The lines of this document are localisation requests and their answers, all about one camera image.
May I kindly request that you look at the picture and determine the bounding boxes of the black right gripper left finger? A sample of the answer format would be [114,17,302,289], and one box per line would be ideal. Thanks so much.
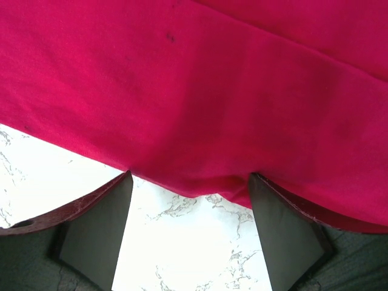
[1,172,133,290]

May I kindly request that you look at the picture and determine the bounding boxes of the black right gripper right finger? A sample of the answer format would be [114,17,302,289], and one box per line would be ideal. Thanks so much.
[249,173,387,290]

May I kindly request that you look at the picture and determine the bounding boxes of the bright red t shirt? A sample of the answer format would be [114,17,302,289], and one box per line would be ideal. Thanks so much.
[1,1,387,233]

